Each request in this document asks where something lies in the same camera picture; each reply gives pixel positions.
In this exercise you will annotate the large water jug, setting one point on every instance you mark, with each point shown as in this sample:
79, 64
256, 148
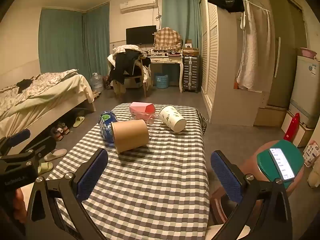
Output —
97, 82

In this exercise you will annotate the white refrigerator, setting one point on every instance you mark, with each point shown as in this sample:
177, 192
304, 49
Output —
306, 90

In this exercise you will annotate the black television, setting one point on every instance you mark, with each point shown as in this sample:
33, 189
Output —
141, 35

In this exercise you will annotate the pink box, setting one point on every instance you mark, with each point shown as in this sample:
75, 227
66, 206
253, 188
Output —
140, 107

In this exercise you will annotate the door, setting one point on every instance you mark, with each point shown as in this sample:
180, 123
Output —
285, 42

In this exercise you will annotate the red bottle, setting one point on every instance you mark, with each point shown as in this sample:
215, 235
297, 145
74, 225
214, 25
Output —
292, 128

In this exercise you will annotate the white air conditioner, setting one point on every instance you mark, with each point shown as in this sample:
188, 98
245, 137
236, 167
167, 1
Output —
138, 4

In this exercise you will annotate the black cloth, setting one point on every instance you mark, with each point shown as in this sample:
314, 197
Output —
25, 83

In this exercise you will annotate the floral quilt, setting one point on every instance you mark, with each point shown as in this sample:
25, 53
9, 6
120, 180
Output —
42, 85

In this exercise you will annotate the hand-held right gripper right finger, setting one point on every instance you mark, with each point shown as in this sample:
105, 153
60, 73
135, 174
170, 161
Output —
225, 173

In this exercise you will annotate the white desk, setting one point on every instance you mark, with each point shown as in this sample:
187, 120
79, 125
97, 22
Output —
166, 60

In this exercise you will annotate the white hanging towel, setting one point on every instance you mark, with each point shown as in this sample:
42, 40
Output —
255, 47

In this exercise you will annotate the white slipper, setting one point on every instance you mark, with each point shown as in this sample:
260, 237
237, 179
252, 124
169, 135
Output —
56, 154

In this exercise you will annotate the teal curtain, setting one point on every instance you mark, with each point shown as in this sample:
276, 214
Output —
60, 40
96, 37
181, 10

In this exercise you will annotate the plaid blanket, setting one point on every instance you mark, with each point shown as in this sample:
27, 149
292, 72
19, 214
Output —
167, 38

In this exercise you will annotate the printed carton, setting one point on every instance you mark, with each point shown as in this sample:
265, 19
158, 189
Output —
311, 152

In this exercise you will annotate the clear plastic cup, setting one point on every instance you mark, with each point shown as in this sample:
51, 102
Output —
152, 122

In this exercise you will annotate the dark suitcase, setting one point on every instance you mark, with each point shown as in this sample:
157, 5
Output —
191, 73

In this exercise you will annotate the checkered tablecloth table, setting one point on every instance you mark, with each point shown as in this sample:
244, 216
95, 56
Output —
155, 177

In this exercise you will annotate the pair of sneakers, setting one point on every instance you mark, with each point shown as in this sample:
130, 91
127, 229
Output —
60, 131

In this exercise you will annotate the black hanging garment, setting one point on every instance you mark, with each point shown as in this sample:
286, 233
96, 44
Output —
225, 0

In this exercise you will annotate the smartphone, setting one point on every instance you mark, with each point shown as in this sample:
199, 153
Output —
282, 165

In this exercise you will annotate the white wardrobe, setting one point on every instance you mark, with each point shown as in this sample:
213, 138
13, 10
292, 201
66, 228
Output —
225, 62

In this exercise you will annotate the green slipper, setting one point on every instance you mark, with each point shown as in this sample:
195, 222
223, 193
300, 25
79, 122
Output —
46, 167

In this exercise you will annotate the blue laundry basket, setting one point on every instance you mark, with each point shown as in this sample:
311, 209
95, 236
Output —
161, 80

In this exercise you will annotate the bed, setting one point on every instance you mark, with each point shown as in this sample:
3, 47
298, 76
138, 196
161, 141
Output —
45, 105

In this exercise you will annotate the brown stool green cushion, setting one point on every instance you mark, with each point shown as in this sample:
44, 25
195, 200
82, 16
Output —
265, 160

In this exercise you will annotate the pink basin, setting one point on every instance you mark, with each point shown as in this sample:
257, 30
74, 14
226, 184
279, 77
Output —
308, 52

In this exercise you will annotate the brown paper cup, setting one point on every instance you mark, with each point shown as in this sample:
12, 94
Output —
132, 135

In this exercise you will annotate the white printed paper cup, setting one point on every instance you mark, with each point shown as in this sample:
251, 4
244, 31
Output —
172, 118

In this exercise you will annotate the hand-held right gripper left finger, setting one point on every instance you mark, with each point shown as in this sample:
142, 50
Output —
92, 173

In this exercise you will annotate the wooden chair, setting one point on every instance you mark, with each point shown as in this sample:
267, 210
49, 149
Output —
143, 80

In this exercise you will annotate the chair with clothes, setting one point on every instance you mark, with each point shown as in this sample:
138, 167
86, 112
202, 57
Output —
122, 62

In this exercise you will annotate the yellow slipper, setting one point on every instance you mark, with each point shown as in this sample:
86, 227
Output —
79, 121

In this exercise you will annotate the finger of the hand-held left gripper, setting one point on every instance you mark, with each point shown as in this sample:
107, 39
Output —
43, 145
18, 136

